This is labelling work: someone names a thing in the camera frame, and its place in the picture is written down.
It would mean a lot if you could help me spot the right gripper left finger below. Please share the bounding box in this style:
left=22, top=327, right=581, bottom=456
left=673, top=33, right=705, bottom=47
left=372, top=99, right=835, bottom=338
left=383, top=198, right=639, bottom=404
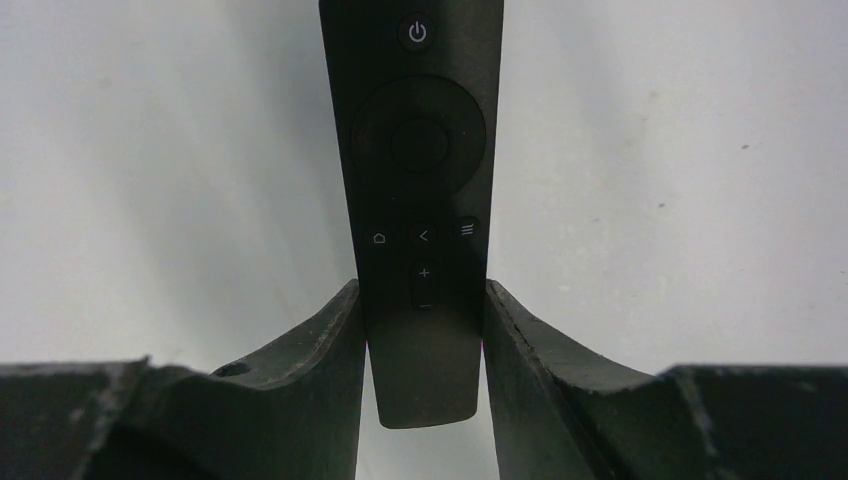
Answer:
left=1, top=281, right=365, bottom=479

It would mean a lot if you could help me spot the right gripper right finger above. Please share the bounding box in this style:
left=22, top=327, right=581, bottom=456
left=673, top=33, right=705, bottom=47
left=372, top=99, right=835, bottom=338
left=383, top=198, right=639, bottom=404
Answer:
left=483, top=281, right=847, bottom=479

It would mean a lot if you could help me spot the black remote control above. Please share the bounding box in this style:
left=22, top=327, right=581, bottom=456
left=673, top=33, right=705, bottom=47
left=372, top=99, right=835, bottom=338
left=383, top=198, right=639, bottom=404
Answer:
left=319, top=1, right=504, bottom=430

